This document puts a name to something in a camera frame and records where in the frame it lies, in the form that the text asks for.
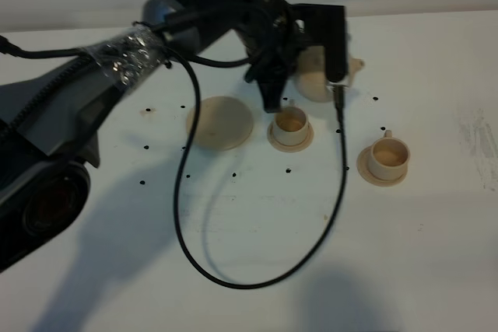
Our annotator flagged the beige saucer far right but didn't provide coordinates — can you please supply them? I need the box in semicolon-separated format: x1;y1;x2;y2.
356;147;408;187

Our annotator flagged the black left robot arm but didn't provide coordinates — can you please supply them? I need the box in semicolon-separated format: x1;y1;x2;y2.
1;0;298;269

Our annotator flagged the beige round teapot saucer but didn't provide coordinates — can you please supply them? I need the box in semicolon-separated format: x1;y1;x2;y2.
193;96;254;152

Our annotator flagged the beige ceramic teapot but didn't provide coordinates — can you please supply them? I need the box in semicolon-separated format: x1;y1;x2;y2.
294;46;365;103

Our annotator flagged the beige teacup far right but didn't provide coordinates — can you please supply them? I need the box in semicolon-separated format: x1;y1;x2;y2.
367;130;411;182

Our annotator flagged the beige teacup near teapot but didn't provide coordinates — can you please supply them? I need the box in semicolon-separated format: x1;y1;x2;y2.
272;106;309;147

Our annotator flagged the beige saucer near teapot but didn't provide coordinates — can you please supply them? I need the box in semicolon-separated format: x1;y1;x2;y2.
267;124;314;152

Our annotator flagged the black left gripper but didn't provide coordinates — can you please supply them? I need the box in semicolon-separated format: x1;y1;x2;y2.
235;1;307;114

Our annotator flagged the black braided camera cable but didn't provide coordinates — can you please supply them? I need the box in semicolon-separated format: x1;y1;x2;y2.
0;4;348;290

